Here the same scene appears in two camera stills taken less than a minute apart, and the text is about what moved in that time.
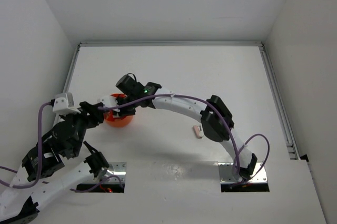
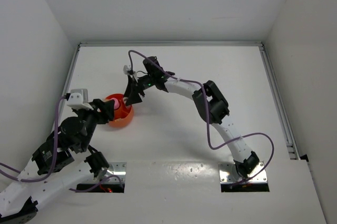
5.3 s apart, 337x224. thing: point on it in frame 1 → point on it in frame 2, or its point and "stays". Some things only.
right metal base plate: [226, 175] stays
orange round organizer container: [116, 122] stays
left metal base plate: [119, 169] stays
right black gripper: [122, 112] → [134, 89]
